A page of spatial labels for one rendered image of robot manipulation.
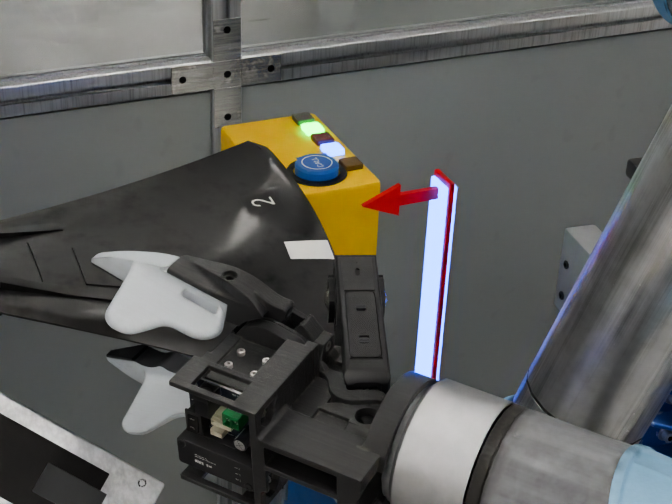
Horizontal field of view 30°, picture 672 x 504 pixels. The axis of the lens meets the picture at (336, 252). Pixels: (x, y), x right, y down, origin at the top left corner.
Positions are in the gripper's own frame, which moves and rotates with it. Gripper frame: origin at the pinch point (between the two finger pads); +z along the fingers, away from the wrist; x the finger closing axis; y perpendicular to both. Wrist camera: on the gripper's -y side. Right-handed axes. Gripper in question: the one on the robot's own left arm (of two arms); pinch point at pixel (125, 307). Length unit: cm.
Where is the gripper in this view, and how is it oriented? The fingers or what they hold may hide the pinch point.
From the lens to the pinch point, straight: 75.0
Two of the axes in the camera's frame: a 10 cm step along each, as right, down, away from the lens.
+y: -4.9, 5.2, -7.0
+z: -8.7, -2.8, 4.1
